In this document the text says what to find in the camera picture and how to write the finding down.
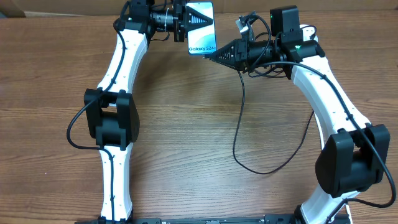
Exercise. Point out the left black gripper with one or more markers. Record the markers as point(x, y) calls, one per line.
point(191, 15)

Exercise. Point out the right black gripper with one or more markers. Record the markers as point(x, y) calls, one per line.
point(240, 51)

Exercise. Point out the blue Galaxy smartphone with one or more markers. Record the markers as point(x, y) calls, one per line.
point(202, 41)

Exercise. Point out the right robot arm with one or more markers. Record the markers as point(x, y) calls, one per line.
point(353, 151)

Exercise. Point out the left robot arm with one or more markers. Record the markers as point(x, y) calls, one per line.
point(113, 120)

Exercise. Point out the white power strip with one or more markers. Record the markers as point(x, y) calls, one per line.
point(309, 32)

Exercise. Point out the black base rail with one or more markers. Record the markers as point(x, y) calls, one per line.
point(205, 221)

